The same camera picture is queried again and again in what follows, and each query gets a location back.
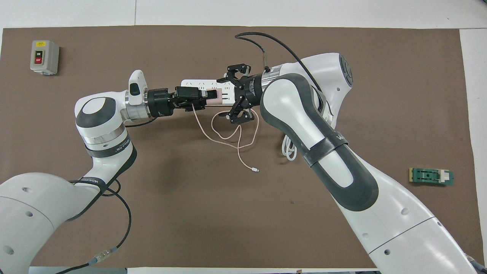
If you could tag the pink usb charger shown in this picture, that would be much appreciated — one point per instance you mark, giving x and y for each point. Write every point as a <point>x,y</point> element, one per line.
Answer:
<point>215,102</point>

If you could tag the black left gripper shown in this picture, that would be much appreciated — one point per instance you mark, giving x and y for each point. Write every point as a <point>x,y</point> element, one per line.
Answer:
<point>159,102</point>

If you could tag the grey on-off switch box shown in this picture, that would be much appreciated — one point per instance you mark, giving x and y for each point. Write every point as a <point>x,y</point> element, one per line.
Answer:
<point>45,57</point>

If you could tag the green knife switch yellow base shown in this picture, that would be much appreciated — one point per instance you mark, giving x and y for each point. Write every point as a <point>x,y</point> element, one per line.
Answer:
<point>430,176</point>

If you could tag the brown table mat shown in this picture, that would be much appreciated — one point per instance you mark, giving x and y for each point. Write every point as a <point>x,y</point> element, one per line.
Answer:
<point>209,220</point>

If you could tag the white power strip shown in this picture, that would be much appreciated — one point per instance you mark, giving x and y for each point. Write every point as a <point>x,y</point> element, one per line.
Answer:
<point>198,83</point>

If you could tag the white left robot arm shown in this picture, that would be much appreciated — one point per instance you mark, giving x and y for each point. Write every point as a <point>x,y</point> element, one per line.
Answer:
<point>99,121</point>

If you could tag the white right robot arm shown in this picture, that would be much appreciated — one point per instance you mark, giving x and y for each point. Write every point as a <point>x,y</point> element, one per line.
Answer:
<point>304,114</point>

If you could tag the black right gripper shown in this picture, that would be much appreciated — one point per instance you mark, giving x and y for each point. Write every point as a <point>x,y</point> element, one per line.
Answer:
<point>251,91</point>

